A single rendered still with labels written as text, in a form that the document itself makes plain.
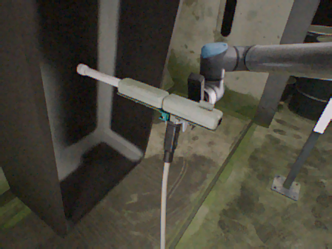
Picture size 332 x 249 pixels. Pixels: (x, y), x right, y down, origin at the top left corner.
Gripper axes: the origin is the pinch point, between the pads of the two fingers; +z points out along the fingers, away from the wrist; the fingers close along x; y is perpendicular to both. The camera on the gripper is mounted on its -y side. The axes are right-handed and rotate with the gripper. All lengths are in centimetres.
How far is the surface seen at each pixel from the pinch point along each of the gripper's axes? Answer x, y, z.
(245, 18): 27, -17, -197
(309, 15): -24, -28, -192
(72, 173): 57, 63, -11
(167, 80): 103, 70, -202
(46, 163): 26.9, 17.8, 20.3
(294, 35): -19, -12, -194
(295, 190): -66, 95, -124
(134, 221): 28, 106, -32
